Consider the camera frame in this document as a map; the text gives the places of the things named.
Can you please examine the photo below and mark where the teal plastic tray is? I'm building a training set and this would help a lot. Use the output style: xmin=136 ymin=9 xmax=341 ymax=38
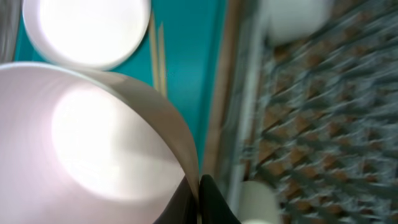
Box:
xmin=14 ymin=0 xmax=226 ymax=159

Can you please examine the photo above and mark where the grey-green bowl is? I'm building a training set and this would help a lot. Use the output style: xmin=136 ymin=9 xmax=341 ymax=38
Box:
xmin=260 ymin=0 xmax=335 ymax=47

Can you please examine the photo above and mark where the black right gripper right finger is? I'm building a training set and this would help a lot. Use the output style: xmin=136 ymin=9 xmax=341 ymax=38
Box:
xmin=199 ymin=174 xmax=241 ymax=224

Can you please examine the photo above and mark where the grey dish rack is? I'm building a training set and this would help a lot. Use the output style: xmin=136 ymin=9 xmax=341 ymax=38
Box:
xmin=215 ymin=0 xmax=397 ymax=223

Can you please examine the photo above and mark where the clear plastic bin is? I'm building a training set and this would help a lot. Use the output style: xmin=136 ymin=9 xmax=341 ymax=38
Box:
xmin=0 ymin=0 xmax=22 ymax=63

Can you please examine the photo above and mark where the pale green cup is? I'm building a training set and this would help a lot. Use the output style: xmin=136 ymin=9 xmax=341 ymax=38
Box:
xmin=237 ymin=181 xmax=282 ymax=224

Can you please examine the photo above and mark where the pink bowl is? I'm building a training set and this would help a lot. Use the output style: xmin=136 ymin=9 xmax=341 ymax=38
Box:
xmin=1 ymin=62 xmax=198 ymax=224

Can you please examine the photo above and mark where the pink round plate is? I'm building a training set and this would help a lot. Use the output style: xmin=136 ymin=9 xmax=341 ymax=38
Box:
xmin=22 ymin=0 xmax=152 ymax=70

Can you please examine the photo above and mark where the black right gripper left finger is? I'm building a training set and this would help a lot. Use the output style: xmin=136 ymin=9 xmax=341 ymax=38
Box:
xmin=154 ymin=177 xmax=197 ymax=224

